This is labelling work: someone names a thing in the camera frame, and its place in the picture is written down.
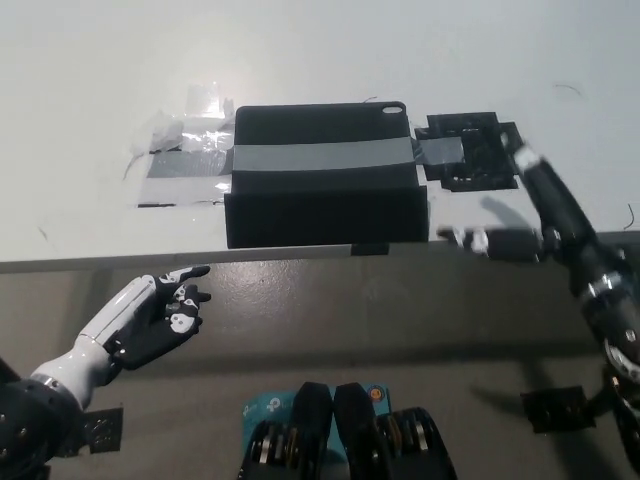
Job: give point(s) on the black tablet cover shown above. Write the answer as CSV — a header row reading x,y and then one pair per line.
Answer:
x,y
325,210

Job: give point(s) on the crumpled clear tape piece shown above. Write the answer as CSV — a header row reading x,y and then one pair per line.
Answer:
x,y
195,135

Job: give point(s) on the wide clear tape patch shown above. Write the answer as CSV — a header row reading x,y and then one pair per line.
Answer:
x,y
185,192

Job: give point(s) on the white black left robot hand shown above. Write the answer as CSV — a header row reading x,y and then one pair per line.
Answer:
x,y
125,310

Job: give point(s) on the black tape marker patch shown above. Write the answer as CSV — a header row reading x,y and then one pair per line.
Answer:
x,y
480,175

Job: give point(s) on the black floor marker square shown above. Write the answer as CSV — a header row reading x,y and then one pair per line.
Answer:
x,y
557,410
102,430

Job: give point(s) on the short black tape piece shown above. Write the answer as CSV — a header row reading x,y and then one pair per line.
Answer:
x,y
370,250

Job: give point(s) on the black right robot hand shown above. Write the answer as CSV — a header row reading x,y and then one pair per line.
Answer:
x,y
560,210

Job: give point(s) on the black robot body with teal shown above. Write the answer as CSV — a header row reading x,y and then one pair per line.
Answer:
x,y
350,440

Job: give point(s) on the thin black thread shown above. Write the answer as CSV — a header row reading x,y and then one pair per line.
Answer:
x,y
633,217
570,89

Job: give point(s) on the grey tape strip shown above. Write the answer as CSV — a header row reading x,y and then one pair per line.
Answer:
x,y
320,157

